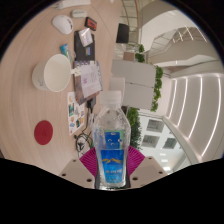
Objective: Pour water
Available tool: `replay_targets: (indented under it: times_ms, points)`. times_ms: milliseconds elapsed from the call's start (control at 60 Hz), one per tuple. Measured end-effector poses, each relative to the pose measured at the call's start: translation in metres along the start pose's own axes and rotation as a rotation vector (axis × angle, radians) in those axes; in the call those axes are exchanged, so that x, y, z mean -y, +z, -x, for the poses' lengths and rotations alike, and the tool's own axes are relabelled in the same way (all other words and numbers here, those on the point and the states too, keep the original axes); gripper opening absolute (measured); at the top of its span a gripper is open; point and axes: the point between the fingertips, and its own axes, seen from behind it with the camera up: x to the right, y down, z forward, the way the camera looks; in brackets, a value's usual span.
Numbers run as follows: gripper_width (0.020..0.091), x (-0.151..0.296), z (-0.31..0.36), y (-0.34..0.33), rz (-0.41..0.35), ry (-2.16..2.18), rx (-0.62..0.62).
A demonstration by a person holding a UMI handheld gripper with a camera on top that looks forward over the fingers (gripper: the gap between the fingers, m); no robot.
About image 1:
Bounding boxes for colourful sticker sheet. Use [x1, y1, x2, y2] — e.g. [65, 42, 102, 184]
[66, 91, 86, 136]

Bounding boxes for black notebook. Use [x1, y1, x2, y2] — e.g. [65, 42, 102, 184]
[73, 29, 97, 63]

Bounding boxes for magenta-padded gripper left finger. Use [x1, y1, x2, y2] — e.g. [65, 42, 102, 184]
[59, 148, 99, 190]

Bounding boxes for flat round red coaster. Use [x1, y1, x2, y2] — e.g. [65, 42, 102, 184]
[33, 120, 54, 146]

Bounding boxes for white mug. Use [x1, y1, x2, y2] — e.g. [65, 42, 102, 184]
[31, 53, 82, 93]

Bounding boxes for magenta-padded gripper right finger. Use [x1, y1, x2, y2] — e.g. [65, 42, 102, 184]
[125, 145, 168, 190]

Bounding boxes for ceiling light strips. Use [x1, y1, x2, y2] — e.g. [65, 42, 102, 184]
[166, 74, 224, 158]

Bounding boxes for low green planter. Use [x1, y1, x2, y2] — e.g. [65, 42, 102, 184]
[126, 106, 143, 150]

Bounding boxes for white computer mouse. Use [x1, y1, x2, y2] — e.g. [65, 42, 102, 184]
[51, 14, 74, 35]

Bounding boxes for small white oval case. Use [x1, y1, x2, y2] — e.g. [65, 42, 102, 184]
[70, 9, 88, 19]

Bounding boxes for white cabinet with plants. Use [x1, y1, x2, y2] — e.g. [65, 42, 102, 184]
[110, 59, 164, 113]

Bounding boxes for black office chair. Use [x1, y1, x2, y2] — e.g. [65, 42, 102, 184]
[115, 22, 131, 45]

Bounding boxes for white power strip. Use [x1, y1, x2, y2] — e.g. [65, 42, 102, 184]
[54, 0, 92, 10]

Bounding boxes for white chair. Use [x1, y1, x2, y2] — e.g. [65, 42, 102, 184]
[108, 76, 126, 98]

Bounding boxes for clear blue-labelled water bottle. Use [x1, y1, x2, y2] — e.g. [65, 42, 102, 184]
[92, 89, 131, 190]

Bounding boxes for white card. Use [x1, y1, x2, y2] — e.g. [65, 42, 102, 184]
[77, 27, 94, 48]

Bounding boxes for printed booklet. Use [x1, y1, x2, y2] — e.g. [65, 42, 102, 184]
[73, 59, 104, 107]

